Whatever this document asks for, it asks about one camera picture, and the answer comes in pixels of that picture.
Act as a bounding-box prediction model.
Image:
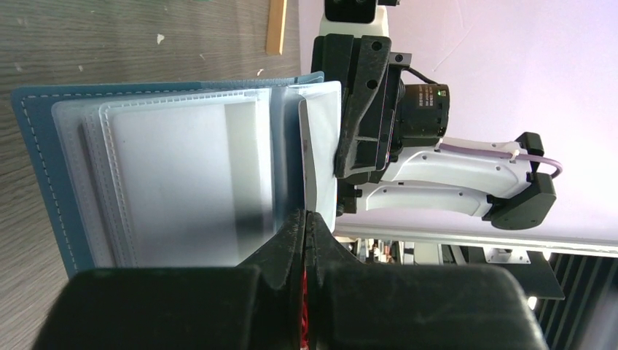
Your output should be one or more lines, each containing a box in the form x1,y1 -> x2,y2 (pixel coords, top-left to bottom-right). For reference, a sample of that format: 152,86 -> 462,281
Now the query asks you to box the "dark credit card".
298,98 -> 318,211

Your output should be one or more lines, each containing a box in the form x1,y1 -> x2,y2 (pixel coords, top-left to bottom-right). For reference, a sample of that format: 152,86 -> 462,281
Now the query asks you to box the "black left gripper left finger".
34,211 -> 305,349

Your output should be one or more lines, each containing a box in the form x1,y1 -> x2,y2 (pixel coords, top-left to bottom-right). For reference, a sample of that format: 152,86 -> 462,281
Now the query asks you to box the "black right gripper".
311,34 -> 450,215

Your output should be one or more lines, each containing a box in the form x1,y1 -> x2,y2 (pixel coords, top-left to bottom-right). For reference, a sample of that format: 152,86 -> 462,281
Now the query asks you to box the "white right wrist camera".
318,0 -> 400,38

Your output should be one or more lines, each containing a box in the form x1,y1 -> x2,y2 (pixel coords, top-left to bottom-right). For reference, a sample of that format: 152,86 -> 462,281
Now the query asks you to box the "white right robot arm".
299,34 -> 563,230

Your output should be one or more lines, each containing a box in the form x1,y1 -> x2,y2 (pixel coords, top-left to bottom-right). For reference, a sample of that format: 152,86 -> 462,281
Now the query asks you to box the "wooden clothes rack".
265,0 -> 288,55

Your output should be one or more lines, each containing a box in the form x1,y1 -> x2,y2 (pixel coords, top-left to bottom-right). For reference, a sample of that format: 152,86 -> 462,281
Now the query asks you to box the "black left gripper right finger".
305,212 -> 547,349

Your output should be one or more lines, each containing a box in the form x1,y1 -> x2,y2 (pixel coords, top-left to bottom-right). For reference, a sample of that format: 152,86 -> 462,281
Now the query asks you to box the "blue card holder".
10,73 -> 324,276

